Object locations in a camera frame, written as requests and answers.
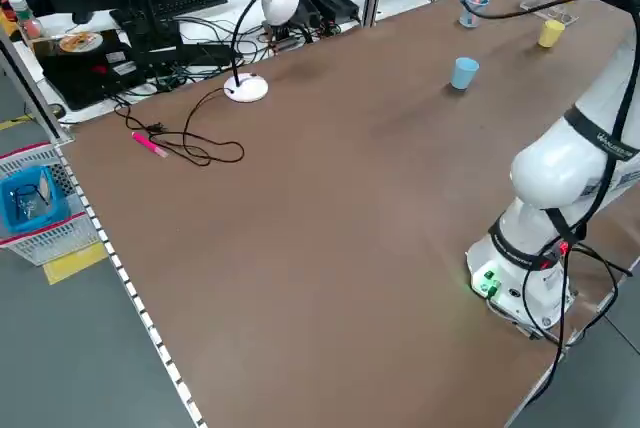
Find black keyboard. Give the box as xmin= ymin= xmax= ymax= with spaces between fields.
xmin=109 ymin=0 xmax=229 ymax=24

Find yellow plastic cup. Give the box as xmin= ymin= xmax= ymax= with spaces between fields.
xmin=537 ymin=19 xmax=566 ymax=48

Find white desk lamp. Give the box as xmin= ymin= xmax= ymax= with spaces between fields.
xmin=223 ymin=0 xmax=301 ymax=103

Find blue plastic box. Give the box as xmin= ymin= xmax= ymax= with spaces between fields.
xmin=0 ymin=165 xmax=71 ymax=235

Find white plastic basket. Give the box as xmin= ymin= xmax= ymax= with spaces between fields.
xmin=0 ymin=142 xmax=109 ymax=268

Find black power supply box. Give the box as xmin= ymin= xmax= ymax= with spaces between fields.
xmin=303 ymin=0 xmax=361 ymax=22

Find clear blue pen holder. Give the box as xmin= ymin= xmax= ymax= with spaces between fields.
xmin=458 ymin=0 xmax=492 ymax=29

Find round plate with food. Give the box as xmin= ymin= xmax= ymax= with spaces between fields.
xmin=58 ymin=31 xmax=105 ymax=54

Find black lamp cable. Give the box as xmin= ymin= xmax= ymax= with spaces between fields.
xmin=113 ymin=87 xmax=246 ymax=169

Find black flat case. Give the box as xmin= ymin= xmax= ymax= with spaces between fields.
xmin=39 ymin=40 xmax=151 ymax=112

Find clear bottle red contents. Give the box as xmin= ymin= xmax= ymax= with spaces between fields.
xmin=7 ymin=0 xmax=45 ymax=42

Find pink marker pen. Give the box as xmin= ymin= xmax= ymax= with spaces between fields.
xmin=131 ymin=131 xmax=170 ymax=158

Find blue plastic cup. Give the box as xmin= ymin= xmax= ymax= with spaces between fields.
xmin=449 ymin=56 xmax=480 ymax=92

